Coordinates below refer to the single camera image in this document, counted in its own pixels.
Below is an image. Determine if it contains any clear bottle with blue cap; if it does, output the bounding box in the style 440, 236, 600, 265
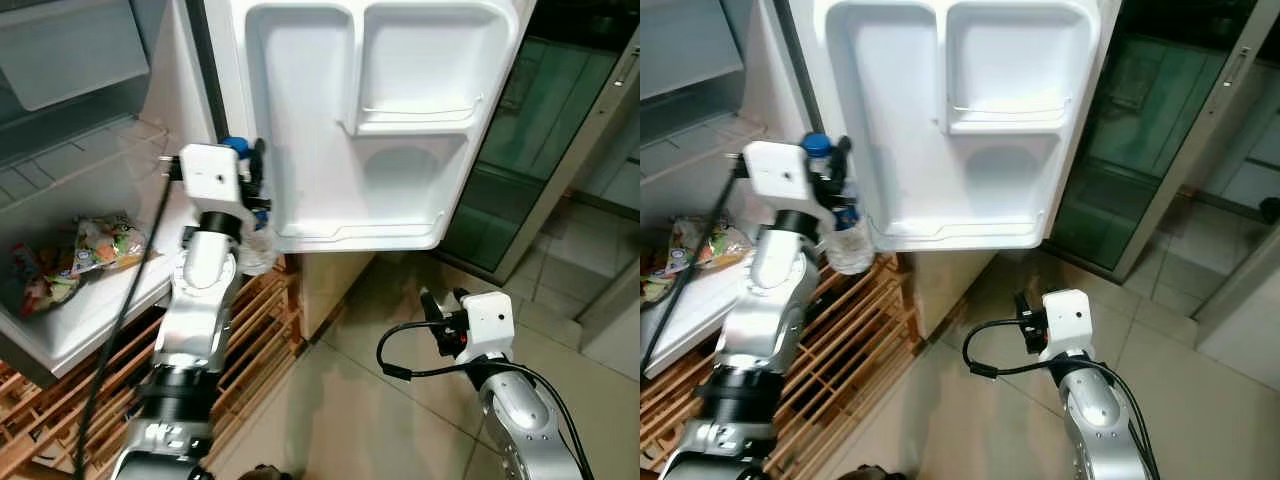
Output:
802, 132, 878, 278
220, 136, 283, 278

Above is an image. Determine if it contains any wooden slatted rack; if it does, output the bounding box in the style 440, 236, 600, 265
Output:
640, 255, 923, 480
0, 255, 303, 480

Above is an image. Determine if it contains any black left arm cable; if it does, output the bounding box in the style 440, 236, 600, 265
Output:
640, 153, 749, 379
74, 158, 181, 477

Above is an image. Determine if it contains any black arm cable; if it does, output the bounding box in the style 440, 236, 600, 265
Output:
961, 317, 1163, 480
74, 158, 181, 477
377, 321, 593, 480
640, 153, 749, 379

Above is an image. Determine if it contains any fridge door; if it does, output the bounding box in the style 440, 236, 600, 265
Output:
775, 0, 1128, 253
203, 0, 543, 253

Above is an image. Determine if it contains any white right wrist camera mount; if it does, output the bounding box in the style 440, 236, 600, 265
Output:
459, 292, 517, 364
1039, 289, 1094, 362

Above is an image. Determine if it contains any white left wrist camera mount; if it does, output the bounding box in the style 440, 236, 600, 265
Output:
177, 143, 247, 218
741, 141, 814, 215

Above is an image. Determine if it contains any green glass door cabinet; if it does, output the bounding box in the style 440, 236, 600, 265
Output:
438, 0, 641, 288
1043, 0, 1280, 284

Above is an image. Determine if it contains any white fridge body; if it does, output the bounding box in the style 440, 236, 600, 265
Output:
640, 0, 803, 381
0, 0, 219, 388

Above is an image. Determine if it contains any red and green snack packet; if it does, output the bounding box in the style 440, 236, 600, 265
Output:
640, 248, 693, 307
8, 243, 83, 319

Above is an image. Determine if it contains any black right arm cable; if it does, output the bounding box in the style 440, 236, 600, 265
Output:
377, 321, 593, 480
961, 317, 1163, 480

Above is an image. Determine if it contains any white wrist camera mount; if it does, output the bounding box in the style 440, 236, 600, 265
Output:
459, 292, 517, 364
741, 141, 814, 215
1039, 289, 1094, 362
177, 143, 247, 218

